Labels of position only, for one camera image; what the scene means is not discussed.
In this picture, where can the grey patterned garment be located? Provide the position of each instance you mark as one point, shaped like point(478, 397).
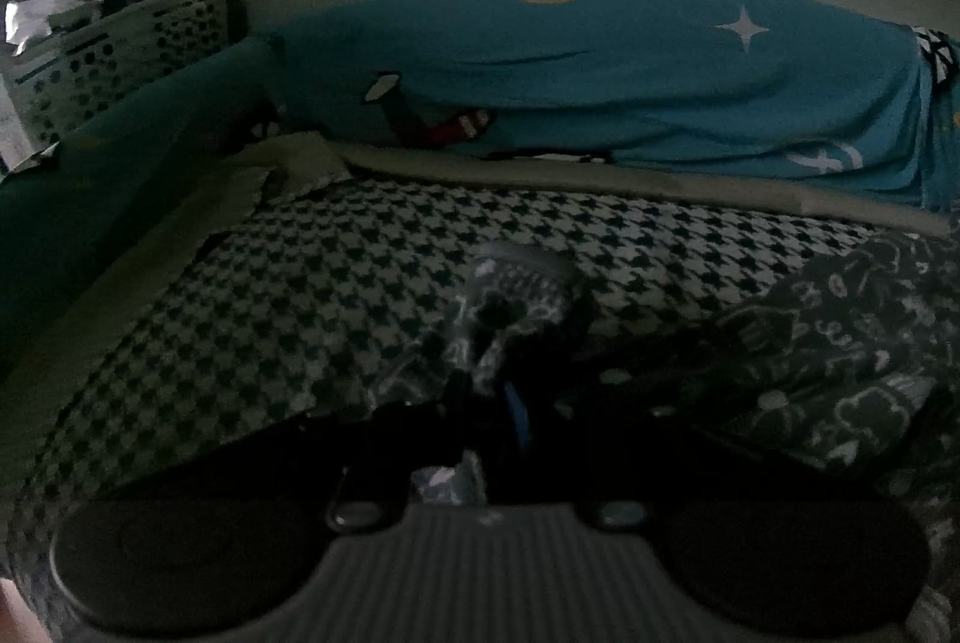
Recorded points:
point(825, 343)

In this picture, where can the perforated plastic basket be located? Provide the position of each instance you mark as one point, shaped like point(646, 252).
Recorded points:
point(120, 58)

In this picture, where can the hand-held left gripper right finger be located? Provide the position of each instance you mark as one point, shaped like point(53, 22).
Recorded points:
point(515, 414)

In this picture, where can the houndstooth blanket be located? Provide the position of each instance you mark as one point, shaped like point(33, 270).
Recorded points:
point(300, 268)

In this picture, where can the teal printed bed sheet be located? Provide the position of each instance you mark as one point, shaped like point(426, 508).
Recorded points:
point(600, 58)

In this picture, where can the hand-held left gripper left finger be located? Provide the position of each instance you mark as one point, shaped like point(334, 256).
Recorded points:
point(465, 418)

